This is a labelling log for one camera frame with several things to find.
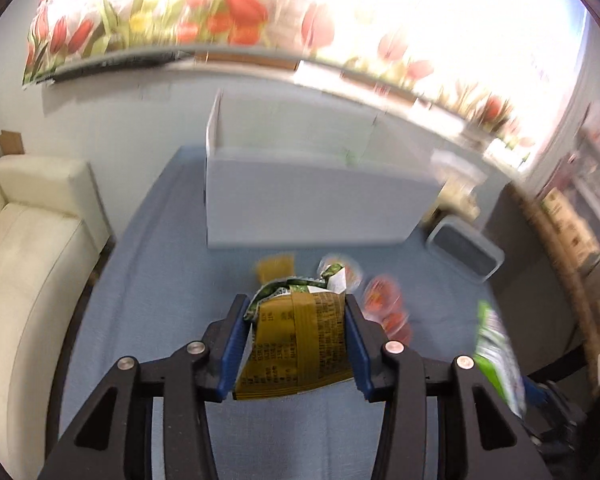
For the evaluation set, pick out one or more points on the cream sofa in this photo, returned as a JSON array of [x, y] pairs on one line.
[[27, 260]]

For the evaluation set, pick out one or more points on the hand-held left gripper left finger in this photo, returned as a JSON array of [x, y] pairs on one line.
[[234, 341]]

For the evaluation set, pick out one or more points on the tulip print curtain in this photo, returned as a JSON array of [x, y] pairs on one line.
[[220, 10]]

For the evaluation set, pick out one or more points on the white cardboard box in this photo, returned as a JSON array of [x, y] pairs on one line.
[[300, 200]]

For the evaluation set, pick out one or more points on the small yellow snack packet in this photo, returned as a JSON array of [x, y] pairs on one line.
[[276, 267]]

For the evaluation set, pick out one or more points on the shelf with goods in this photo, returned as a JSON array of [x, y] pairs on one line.
[[585, 195]]

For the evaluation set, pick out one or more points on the clear plastic container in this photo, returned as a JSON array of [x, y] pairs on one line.
[[457, 180]]

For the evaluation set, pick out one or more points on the blue tablecloth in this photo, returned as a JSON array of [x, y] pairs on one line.
[[170, 270]]

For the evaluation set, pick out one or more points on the brown cardboard piece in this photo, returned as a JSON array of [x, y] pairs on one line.
[[11, 142]]

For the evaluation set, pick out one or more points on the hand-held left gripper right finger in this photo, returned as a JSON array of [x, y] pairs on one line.
[[358, 347]]

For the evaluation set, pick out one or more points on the green white snack packet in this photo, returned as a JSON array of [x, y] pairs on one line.
[[497, 355]]

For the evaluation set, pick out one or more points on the olive yellow snack packet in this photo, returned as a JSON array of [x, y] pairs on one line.
[[300, 345]]

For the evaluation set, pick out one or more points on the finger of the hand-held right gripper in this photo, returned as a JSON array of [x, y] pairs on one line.
[[536, 392]]

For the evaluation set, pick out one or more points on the grey plastic bin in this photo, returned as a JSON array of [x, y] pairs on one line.
[[466, 247]]

